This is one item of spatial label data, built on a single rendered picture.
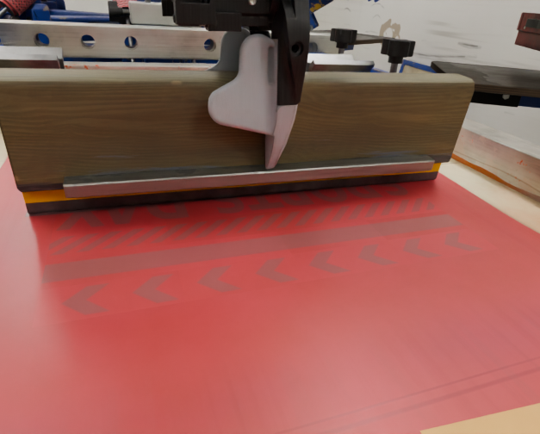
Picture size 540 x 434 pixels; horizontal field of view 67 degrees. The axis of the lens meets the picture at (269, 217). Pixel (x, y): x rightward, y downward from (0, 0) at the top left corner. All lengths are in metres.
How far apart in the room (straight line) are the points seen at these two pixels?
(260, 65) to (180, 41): 0.52
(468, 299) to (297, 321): 0.11
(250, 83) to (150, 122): 0.07
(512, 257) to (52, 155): 0.32
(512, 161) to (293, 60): 0.27
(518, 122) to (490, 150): 2.26
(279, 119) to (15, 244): 0.19
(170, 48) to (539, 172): 0.60
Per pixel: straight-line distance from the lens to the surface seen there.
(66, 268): 0.27
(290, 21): 0.27
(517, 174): 0.46
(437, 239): 0.33
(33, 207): 0.34
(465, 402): 0.21
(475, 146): 0.49
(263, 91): 0.28
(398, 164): 0.37
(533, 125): 2.68
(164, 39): 0.80
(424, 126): 0.38
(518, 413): 0.22
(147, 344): 0.21
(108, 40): 0.79
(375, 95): 0.34
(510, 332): 0.26
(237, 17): 0.27
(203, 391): 0.19
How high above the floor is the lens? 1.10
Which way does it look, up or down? 29 degrees down
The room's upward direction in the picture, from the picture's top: 4 degrees clockwise
